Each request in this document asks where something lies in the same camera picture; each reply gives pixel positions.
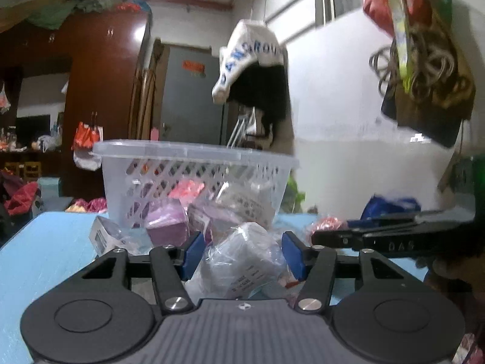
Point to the black hanging garment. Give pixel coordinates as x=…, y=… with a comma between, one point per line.
x=264, y=89

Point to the blue woven bag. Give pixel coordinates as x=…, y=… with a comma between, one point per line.
x=378, y=206

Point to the grey door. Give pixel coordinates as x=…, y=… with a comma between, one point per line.
x=188, y=113

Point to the orange red hanging bag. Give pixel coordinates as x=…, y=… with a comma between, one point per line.
x=86, y=135

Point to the red brown wooden wardrobe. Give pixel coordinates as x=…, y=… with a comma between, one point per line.
x=103, y=53

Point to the white plastic lattice basket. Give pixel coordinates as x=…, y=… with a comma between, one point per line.
x=139, y=173

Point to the small white blue box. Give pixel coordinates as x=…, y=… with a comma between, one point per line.
x=105, y=235

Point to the purple square box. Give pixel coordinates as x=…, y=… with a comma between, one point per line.
x=167, y=222

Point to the black television screen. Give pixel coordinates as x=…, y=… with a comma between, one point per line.
x=29, y=129

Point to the red net pouch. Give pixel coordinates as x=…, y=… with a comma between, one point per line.
x=328, y=223

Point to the clear bag white packet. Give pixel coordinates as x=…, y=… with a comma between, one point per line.
x=238, y=266

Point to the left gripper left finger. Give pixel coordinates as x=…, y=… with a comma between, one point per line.
x=172, y=266

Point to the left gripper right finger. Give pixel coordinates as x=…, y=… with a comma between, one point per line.
x=315, y=267

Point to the green white shopping bag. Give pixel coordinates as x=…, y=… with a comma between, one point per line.
x=293, y=198

